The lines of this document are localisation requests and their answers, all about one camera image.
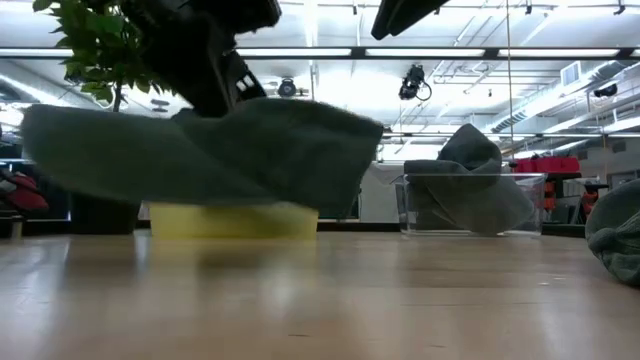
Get yellow plastic bin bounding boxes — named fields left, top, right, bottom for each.
left=148, top=201, right=320, bottom=240

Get white board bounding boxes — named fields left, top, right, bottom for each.
left=357, top=160, right=405, bottom=224

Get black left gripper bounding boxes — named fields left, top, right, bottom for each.
left=119, top=0, right=284, bottom=119

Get green leafy plant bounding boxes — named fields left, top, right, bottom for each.
left=32, top=0, right=174, bottom=114

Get hanging camera with cable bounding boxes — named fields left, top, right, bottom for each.
left=398, top=63, right=433, bottom=102

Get parts bin rack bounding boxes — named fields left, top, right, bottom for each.
left=542, top=172, right=610, bottom=226

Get red storage bins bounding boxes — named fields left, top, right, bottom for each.
left=513, top=156, right=582, bottom=175

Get yellow hanging cable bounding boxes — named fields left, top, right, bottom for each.
left=505, top=0, right=515, bottom=161

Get silver ventilation duct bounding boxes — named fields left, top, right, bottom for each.
left=489, top=59, right=640, bottom=134

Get black overhead frame bar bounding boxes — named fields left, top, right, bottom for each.
left=0, top=46, right=640, bottom=62

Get grey towel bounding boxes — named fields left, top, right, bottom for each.
left=20, top=97, right=385, bottom=220
left=584, top=178, right=640, bottom=288
left=414, top=174, right=536, bottom=236

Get black bench top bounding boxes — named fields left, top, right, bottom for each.
left=542, top=223, right=589, bottom=239

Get round black ceiling fixture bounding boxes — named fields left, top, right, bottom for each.
left=277, top=77, right=299, bottom=99

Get person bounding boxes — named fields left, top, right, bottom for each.
left=0, top=167, right=51, bottom=216

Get thin black frame bar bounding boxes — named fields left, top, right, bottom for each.
left=382, top=131, right=640, bottom=140

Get black plant pot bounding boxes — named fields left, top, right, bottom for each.
left=69, top=192, right=142, bottom=236

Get clear plastic bin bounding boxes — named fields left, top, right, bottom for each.
left=394, top=172, right=547, bottom=237

